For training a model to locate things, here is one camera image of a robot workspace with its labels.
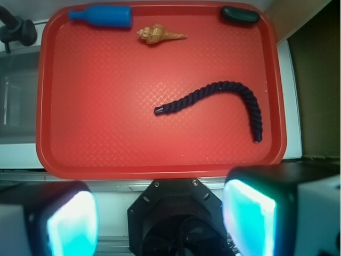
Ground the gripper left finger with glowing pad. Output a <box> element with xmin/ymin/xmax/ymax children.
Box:
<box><xmin>1</xmin><ymin>181</ymin><xmax>99</xmax><ymax>255</ymax></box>

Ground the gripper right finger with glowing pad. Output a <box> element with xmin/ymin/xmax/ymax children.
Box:
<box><xmin>222</xmin><ymin>162</ymin><xmax>340</xmax><ymax>255</ymax></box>

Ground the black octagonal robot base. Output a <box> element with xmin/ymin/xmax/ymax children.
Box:
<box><xmin>127</xmin><ymin>179</ymin><xmax>238</xmax><ymax>255</ymax></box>

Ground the red plastic tray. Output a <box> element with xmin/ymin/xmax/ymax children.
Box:
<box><xmin>36</xmin><ymin>1</ymin><xmax>287</xmax><ymax>179</ymax></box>

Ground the grey sink basin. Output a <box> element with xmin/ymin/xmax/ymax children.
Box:
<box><xmin>1</xmin><ymin>46</ymin><xmax>40</xmax><ymax>144</ymax></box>

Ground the black faucet fixture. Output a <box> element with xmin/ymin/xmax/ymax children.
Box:
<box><xmin>1</xmin><ymin>6</ymin><xmax>37</xmax><ymax>54</ymax></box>

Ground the dark green oval stone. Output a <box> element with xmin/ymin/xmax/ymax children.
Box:
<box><xmin>220</xmin><ymin>5</ymin><xmax>261</xmax><ymax>25</ymax></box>

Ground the blue plastic bottle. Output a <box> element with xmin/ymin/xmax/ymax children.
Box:
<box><xmin>68</xmin><ymin>5</ymin><xmax>133</xmax><ymax>28</ymax></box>

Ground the tan conch seashell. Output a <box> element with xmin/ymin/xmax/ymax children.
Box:
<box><xmin>136</xmin><ymin>23</ymin><xmax>187</xmax><ymax>44</ymax></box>

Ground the dark blue twisted rope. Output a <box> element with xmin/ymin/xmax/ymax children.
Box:
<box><xmin>154</xmin><ymin>81</ymin><xmax>264</xmax><ymax>145</ymax></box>

